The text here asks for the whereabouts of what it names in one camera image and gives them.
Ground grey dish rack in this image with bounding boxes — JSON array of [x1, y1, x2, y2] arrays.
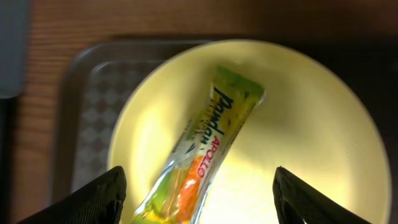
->
[[1, 0, 30, 99]]

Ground dark brown serving tray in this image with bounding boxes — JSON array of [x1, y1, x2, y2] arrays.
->
[[46, 39, 398, 224]]

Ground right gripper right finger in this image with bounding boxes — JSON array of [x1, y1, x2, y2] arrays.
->
[[272, 167, 369, 224]]

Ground yellow plate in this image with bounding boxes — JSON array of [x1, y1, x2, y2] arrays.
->
[[108, 40, 392, 223]]

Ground green snack wrapper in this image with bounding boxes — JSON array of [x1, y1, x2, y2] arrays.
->
[[132, 66, 266, 223]]

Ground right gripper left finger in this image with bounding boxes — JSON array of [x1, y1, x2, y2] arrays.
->
[[19, 166, 127, 224]]

